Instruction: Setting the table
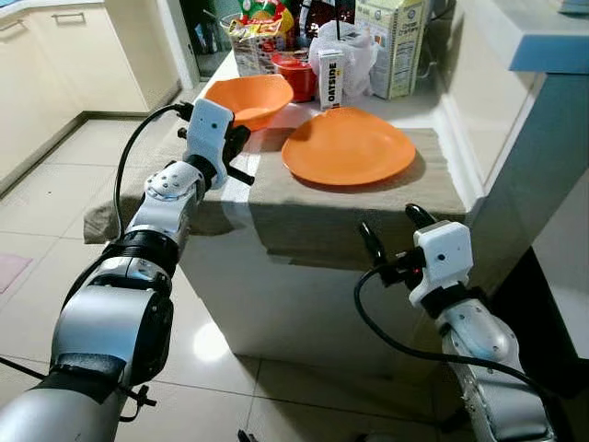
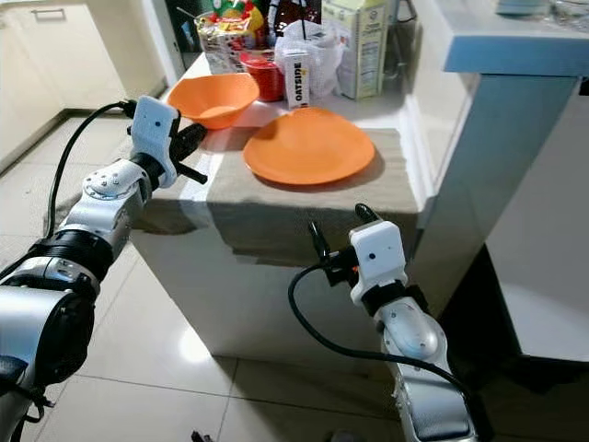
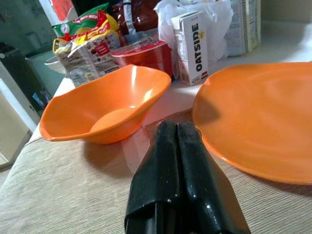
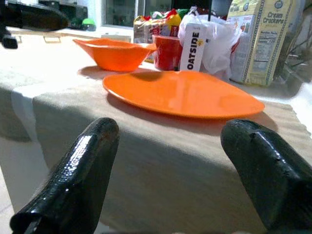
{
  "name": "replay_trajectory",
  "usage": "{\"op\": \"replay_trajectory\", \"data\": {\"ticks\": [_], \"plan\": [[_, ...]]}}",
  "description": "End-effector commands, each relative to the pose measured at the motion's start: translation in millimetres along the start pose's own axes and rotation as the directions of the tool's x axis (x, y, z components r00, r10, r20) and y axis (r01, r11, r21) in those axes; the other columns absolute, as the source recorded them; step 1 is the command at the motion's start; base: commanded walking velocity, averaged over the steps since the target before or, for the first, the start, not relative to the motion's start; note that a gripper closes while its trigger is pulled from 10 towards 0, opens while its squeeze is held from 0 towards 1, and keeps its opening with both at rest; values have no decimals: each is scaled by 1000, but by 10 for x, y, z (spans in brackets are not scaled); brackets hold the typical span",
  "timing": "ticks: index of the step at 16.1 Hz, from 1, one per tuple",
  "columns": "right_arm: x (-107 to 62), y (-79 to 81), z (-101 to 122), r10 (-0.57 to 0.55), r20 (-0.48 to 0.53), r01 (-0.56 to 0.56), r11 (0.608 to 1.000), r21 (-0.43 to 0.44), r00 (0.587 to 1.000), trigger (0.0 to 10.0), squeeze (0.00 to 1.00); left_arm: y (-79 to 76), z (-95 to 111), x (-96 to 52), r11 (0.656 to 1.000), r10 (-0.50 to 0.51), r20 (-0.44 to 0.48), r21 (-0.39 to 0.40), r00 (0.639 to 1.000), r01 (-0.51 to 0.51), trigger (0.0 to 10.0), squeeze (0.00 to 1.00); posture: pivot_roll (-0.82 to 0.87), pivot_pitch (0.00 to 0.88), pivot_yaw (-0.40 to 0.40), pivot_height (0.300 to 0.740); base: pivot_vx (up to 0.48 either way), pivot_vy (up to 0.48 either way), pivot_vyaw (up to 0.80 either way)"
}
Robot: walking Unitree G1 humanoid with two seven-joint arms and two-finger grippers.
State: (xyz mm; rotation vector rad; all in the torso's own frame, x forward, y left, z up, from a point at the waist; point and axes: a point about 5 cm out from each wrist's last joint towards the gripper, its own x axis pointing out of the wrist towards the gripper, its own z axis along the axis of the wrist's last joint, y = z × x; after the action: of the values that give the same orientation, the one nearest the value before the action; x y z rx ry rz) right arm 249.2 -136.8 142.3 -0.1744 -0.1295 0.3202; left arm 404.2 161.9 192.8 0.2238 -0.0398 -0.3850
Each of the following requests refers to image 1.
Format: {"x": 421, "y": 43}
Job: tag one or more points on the orange plastic plate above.
{"x": 350, "y": 147}

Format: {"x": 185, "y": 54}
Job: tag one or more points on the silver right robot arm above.
{"x": 488, "y": 341}

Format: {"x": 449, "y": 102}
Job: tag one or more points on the orange plastic bowl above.
{"x": 248, "y": 97}

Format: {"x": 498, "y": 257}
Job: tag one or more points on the red plastic cup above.
{"x": 296, "y": 78}

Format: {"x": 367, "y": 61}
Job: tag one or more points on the small Oatside drink carton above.
{"x": 331, "y": 78}

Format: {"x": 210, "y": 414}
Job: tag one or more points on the white kitchen counter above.
{"x": 276, "y": 304}

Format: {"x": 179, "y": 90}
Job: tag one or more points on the colourful snack packet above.
{"x": 267, "y": 14}

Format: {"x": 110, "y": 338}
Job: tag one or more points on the white plastic bag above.
{"x": 361, "y": 55}

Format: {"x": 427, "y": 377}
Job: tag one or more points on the grey-blue counter ledge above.
{"x": 543, "y": 138}

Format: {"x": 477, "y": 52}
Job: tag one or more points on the large cream milk carton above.
{"x": 396, "y": 46}

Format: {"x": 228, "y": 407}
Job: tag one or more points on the cream kitchen cabinet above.
{"x": 55, "y": 83}

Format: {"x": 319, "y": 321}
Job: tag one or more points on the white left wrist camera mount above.
{"x": 210, "y": 124}

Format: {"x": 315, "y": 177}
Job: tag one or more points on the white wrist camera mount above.
{"x": 446, "y": 249}
{"x": 210, "y": 124}

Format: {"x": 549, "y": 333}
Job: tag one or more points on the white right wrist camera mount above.
{"x": 446, "y": 249}

